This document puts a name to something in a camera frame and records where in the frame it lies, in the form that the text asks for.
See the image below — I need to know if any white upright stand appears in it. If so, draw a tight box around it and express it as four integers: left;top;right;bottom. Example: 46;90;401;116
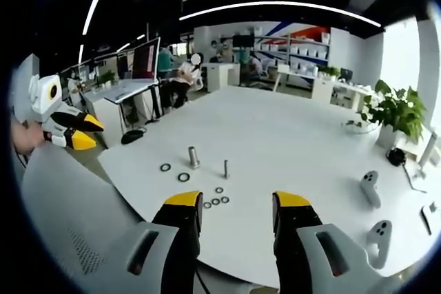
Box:
415;127;439;180

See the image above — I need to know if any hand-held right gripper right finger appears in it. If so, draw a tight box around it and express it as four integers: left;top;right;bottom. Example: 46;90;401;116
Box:
271;190;387;294

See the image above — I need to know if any black coiled cable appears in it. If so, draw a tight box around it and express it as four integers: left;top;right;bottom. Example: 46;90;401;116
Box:
386;147;407;167

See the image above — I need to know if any thick threaded metal stud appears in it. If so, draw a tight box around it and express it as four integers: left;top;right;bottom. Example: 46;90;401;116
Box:
187;146;201;170

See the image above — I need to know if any small green plant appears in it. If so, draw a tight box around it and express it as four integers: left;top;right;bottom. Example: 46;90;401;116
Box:
96;70;117;87
318;65;342;80

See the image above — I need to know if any white tilted standing desk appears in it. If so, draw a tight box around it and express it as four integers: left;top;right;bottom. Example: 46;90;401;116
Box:
104;78;163;125

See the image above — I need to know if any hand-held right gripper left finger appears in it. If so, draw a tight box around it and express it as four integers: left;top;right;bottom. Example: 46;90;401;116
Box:
124;190;205;294

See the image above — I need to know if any white flat device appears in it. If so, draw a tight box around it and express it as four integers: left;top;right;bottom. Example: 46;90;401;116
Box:
419;201;440;236

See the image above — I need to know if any green potted plant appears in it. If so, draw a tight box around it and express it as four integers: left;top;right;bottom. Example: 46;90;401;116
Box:
346;79;427;149

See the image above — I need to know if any white cabinet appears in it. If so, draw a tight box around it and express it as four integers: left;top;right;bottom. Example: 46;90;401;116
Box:
205;62;241;94

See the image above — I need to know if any white handheld controller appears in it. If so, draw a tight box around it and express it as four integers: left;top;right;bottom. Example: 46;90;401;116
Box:
365;220;393;270
360;170;382;209

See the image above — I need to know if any shelf of white bins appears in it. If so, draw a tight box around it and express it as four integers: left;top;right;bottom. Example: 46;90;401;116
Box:
254;32;331;70

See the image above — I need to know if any person's left hand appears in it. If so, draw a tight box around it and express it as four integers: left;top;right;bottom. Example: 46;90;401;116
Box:
11;122;45;156

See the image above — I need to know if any white desk with angled legs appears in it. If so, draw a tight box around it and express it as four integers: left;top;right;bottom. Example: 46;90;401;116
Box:
273;63;320;92

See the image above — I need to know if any large tilted monitor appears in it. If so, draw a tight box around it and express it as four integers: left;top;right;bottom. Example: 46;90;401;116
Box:
132;36;161;81

